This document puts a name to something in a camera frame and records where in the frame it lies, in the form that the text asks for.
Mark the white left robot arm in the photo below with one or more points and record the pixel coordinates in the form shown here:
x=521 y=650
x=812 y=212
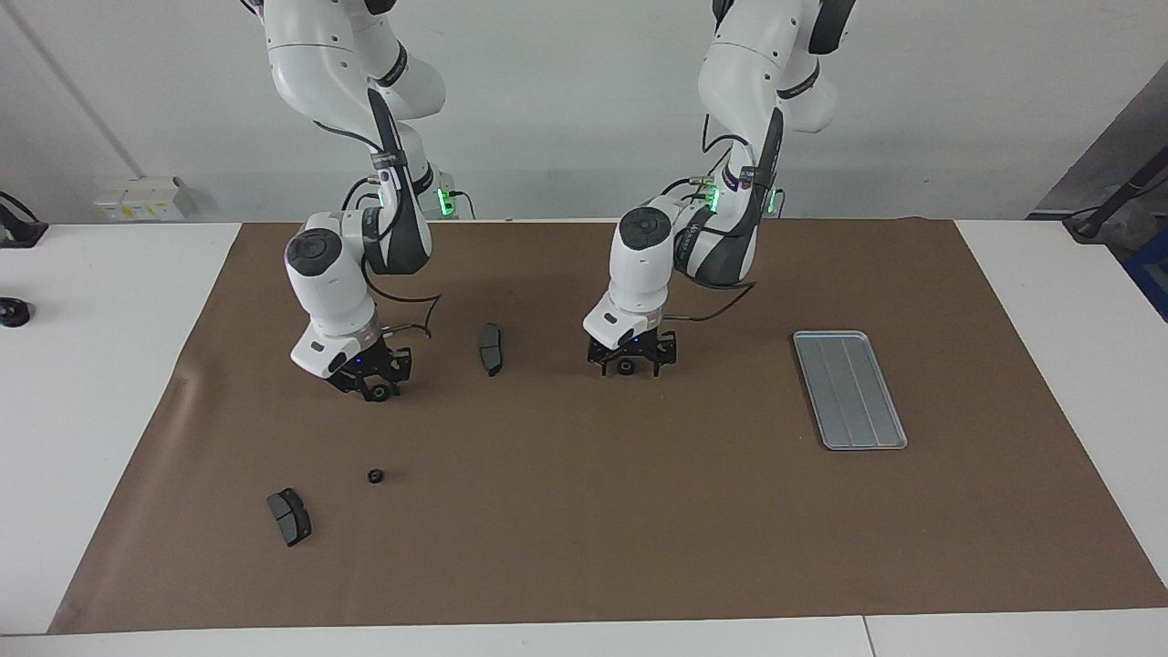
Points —
x=643 y=265

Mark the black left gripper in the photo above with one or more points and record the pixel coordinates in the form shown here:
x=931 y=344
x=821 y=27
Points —
x=630 y=345

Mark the black desk clamp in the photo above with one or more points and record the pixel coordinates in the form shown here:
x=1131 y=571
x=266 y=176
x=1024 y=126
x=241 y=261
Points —
x=18 y=233

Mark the blue crate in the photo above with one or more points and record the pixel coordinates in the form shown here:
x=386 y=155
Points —
x=1152 y=274

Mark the white wall socket box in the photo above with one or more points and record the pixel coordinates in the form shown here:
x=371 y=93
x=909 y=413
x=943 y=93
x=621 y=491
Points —
x=141 y=201

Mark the brown table mat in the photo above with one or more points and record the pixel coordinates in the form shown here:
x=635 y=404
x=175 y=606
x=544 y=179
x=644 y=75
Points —
x=639 y=502

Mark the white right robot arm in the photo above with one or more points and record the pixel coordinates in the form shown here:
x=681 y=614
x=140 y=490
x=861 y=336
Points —
x=333 y=283

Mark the black stand pole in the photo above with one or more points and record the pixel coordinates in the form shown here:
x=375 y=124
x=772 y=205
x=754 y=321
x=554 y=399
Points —
x=1118 y=196

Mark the black round knob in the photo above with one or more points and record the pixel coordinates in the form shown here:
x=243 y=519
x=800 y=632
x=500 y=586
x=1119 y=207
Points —
x=13 y=313

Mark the grey brake pad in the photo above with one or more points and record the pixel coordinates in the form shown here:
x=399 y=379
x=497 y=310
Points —
x=491 y=349
x=290 y=518

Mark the silver metal tray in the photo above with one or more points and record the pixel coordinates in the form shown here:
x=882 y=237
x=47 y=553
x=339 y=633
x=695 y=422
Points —
x=849 y=392

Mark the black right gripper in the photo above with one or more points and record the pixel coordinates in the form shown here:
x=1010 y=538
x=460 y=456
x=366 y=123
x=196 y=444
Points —
x=360 y=363

